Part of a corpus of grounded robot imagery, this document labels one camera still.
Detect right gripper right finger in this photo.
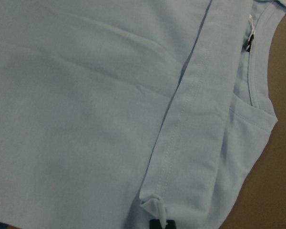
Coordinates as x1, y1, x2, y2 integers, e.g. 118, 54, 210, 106
166, 219, 175, 229

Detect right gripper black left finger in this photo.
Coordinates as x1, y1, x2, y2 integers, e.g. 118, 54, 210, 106
149, 219, 162, 229

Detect light blue polo shirt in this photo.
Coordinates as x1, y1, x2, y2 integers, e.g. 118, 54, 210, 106
0, 0, 286, 229

